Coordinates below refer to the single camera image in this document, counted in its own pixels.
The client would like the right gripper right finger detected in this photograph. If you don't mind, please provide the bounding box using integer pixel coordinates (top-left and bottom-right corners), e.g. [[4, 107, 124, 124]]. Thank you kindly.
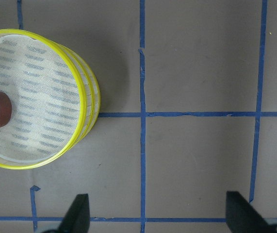
[[225, 191, 274, 233]]

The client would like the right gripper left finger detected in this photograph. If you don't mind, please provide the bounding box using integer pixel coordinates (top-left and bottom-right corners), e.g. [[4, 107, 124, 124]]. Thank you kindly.
[[57, 194, 90, 233]]

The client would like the yellow steamer layer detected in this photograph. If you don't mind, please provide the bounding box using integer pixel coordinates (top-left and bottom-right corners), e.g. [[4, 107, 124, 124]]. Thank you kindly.
[[63, 45, 101, 144], [0, 29, 87, 169]]

